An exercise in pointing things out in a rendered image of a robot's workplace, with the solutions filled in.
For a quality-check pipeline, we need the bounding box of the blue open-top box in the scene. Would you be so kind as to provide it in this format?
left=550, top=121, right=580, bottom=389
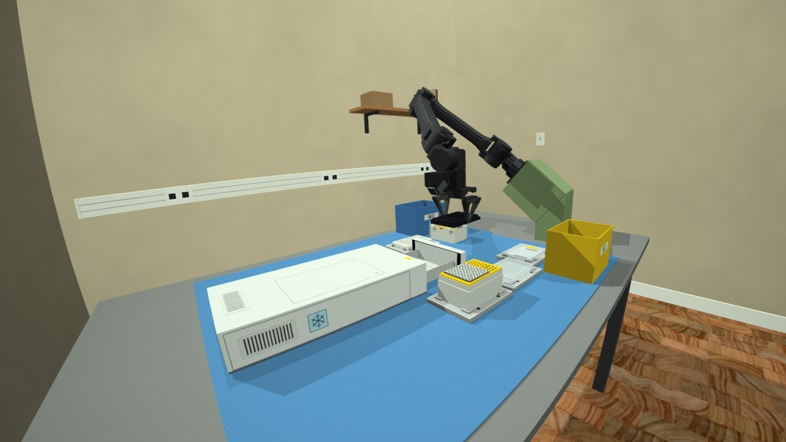
left=395, top=200, right=441, bottom=236

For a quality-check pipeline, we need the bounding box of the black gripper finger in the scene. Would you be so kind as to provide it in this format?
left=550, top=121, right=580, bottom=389
left=432, top=195, right=450, bottom=215
left=462, top=196, right=481, bottom=224

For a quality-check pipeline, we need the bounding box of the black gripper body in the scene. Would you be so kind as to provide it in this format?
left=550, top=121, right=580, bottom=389
left=438, top=176, right=477, bottom=200

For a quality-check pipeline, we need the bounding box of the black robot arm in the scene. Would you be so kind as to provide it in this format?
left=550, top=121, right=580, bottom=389
left=408, top=87, right=527, bottom=195

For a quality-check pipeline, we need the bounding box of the yellow open-top bin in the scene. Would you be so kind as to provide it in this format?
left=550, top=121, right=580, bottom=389
left=543, top=219, right=613, bottom=284

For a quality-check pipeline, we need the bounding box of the blue bench mat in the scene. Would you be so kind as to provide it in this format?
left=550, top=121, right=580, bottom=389
left=193, top=232, right=619, bottom=442

